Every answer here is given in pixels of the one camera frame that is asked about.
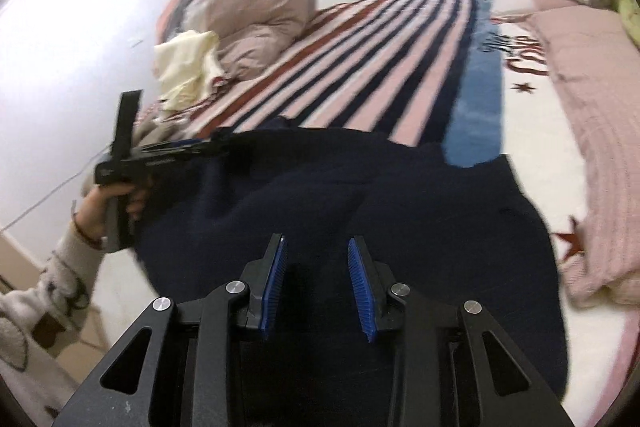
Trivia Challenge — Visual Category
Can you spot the dark navy knit sweater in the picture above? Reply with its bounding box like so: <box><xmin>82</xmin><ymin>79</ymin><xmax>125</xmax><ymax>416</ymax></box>
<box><xmin>134</xmin><ymin>121</ymin><xmax>567</xmax><ymax>424</ymax></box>

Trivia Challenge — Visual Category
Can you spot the white fleece patterned sleeve forearm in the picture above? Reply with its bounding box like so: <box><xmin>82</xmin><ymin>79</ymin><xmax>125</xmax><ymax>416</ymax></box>
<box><xmin>1</xmin><ymin>222</ymin><xmax>105</xmax><ymax>373</ymax></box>

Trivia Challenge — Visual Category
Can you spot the person's left hand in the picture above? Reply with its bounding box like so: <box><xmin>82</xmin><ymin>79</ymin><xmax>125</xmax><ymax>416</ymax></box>
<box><xmin>74</xmin><ymin>183</ymin><xmax>150</xmax><ymax>243</ymax></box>

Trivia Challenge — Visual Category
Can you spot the cream yellow garment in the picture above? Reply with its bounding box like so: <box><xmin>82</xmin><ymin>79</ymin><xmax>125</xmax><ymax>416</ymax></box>
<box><xmin>153</xmin><ymin>30</ymin><xmax>227</xmax><ymax>114</ymax></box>

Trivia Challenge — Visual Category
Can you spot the pink beige rolled duvet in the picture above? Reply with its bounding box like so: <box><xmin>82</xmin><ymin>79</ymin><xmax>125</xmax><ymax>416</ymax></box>
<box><xmin>156</xmin><ymin>0</ymin><xmax>318</xmax><ymax>81</ymax></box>

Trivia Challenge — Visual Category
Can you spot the striped pink navy blanket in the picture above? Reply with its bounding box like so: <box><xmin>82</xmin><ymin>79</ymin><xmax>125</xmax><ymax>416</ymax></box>
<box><xmin>89</xmin><ymin>0</ymin><xmax>640</xmax><ymax>427</ymax></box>

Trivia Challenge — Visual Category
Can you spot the pink ribbed blanket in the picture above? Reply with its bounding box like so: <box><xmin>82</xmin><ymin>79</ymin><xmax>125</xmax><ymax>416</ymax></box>
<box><xmin>491</xmin><ymin>0</ymin><xmax>639</xmax><ymax>306</ymax></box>

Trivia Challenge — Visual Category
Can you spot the green plush toy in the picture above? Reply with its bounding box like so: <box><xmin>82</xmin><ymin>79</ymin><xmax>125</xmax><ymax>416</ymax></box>
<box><xmin>617</xmin><ymin>0</ymin><xmax>639</xmax><ymax>40</ymax></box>

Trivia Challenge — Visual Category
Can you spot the black camera box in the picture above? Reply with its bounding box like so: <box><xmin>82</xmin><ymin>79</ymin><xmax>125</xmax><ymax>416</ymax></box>
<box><xmin>111</xmin><ymin>90</ymin><xmax>142</xmax><ymax>159</ymax></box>

